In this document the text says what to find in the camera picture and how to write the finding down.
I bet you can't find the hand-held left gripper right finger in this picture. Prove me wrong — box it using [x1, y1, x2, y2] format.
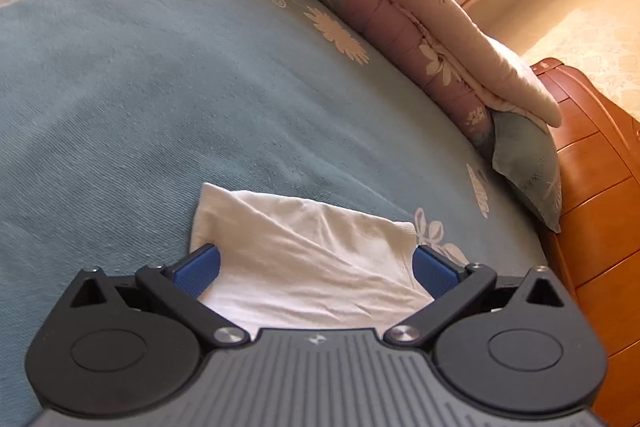
[383, 244, 574, 351]

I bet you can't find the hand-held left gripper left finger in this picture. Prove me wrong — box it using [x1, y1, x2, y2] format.
[60, 243, 251, 351]

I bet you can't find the white printed long-sleeve shirt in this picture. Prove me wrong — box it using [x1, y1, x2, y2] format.
[189, 182, 436, 333]

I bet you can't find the green pillow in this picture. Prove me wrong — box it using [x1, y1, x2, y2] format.
[492, 109, 564, 234]

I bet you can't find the wooden headboard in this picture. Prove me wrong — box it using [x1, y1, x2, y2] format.
[530, 57, 640, 427]

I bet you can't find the pink floral folded quilt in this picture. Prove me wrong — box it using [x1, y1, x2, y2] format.
[160, 0, 563, 158]

